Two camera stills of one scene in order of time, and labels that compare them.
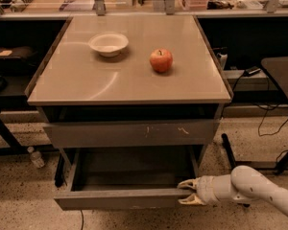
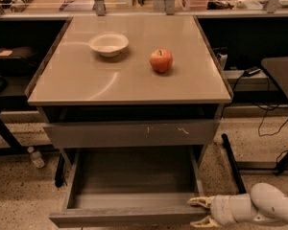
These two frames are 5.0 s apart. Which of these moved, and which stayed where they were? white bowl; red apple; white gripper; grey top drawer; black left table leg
Moved: white gripper
Stayed: black left table leg; white bowl; red apple; grey top drawer
